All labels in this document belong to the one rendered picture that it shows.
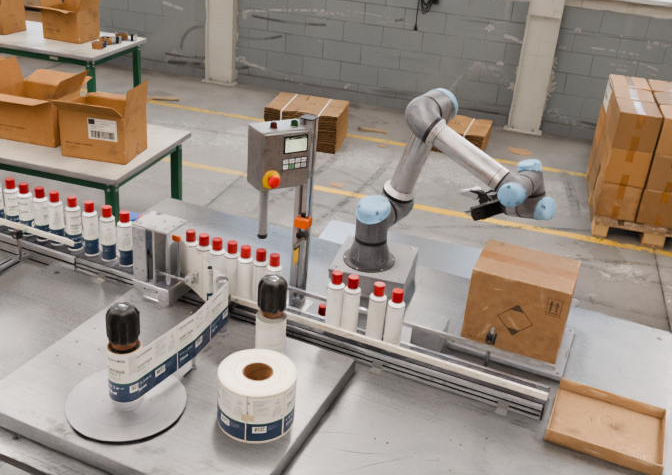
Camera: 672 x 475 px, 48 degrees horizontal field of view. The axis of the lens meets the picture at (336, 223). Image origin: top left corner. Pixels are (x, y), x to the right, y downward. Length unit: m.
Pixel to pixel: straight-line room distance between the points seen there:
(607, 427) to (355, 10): 5.96
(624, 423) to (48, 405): 1.58
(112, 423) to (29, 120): 2.41
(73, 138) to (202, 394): 2.11
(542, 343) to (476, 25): 5.39
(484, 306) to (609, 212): 3.22
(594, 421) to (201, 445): 1.10
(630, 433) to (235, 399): 1.11
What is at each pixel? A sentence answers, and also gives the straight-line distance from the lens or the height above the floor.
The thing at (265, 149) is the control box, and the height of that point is 1.42.
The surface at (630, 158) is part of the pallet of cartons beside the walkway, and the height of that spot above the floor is 0.59.
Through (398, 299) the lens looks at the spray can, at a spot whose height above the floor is 1.06.
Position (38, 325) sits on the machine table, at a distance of 2.56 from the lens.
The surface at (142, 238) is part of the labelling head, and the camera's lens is 2.43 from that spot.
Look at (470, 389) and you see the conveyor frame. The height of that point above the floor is 0.86.
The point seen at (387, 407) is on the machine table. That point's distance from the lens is 2.20.
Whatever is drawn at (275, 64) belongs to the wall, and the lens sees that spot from 8.09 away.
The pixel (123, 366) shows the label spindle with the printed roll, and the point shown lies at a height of 1.03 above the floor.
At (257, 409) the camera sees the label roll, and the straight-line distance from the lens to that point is 1.91.
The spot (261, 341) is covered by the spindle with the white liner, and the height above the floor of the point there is 1.00.
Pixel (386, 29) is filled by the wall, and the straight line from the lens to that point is 7.67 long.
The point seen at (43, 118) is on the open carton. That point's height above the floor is 0.93.
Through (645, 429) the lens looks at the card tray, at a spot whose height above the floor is 0.83.
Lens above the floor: 2.20
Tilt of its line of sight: 25 degrees down
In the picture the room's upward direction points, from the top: 5 degrees clockwise
